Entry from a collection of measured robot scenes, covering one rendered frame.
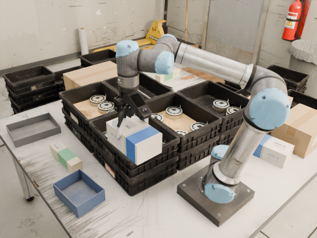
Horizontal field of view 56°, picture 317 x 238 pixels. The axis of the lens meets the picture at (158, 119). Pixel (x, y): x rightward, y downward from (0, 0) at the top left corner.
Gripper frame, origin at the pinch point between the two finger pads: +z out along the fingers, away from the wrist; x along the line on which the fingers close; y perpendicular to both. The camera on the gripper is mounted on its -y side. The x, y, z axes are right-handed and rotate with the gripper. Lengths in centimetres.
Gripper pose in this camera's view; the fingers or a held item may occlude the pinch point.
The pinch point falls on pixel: (133, 133)
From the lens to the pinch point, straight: 115.9
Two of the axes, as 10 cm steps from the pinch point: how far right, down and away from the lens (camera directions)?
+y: -6.6, -4.1, 6.3
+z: -0.2, 8.5, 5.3
